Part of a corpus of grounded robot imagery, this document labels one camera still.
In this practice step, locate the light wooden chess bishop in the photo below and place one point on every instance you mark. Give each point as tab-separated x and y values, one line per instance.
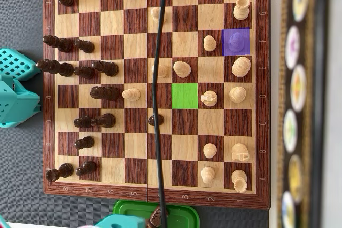
236	42

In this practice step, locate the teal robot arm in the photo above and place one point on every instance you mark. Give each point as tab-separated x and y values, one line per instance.
18	100

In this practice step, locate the dark brown chess pawn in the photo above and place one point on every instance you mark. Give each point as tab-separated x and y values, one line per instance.
85	46
86	168
82	122
160	120
84	142
84	72

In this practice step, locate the light wooden chess pawn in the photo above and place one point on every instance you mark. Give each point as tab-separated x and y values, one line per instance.
162	71
210	43
208	174
210	150
154	14
131	95
182	69

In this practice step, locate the light wooden chess rook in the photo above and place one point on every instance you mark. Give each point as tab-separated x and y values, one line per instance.
241	9
239	181

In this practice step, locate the light wooden chess knight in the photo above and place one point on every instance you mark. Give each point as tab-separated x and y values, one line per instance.
209	98
240	152

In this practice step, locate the light wooden chess queen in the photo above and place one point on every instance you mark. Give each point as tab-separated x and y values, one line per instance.
237	94

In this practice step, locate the wooden folding chess board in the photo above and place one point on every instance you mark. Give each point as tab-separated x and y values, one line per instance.
112	22

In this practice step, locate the green plastic container lid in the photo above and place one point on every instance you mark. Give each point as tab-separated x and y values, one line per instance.
184	217

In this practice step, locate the light queen right side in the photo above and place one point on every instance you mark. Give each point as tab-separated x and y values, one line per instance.
241	66

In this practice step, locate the black gold patterned book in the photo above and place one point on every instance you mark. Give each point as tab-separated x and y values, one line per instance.
315	78

